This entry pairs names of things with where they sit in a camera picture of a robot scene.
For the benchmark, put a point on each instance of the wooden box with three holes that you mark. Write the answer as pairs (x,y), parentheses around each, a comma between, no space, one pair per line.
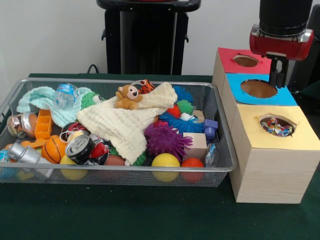
(275,180)

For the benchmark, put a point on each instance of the orange toy brick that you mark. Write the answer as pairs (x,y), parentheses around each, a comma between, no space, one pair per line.
(43,125)

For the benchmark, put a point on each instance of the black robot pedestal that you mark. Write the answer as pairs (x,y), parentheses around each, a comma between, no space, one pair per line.
(150,37)

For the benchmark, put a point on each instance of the silver mesh bin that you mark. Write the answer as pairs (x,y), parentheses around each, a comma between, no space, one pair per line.
(112,178)

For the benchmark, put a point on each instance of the orange toy basketball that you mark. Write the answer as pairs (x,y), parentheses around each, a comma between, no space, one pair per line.
(52,150)

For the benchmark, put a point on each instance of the dark green table cloth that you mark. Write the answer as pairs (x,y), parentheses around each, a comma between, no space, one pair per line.
(125,212)

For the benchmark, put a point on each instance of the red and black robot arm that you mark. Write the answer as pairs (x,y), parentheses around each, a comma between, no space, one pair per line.
(285,17)

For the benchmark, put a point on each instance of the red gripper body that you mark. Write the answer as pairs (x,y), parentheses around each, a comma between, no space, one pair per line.
(280,46)

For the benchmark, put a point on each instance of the mint green cloth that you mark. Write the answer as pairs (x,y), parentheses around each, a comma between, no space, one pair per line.
(32,100)

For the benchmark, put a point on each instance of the brown monkey plush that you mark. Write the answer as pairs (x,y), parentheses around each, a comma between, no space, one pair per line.
(127,97)

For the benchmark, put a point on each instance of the cream waffle cloth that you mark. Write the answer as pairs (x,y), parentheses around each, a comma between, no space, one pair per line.
(120,125)

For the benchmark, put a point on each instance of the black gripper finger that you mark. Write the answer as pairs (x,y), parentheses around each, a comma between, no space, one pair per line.
(273,72)
(283,73)

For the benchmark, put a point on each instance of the cloth with colourful print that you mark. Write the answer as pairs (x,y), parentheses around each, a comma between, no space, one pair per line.
(275,127)

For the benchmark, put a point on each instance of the black soda can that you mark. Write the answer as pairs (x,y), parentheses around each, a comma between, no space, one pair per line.
(80,148)

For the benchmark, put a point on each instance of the yellow ball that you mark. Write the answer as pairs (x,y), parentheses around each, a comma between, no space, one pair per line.
(165,162)

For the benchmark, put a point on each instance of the clear plastic bottle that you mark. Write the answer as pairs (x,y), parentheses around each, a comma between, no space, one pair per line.
(63,96)

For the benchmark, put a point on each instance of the red ball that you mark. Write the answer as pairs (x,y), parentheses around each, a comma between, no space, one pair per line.
(192,163)

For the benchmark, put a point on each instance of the purple spiky ball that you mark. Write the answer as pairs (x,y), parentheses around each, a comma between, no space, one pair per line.
(165,140)

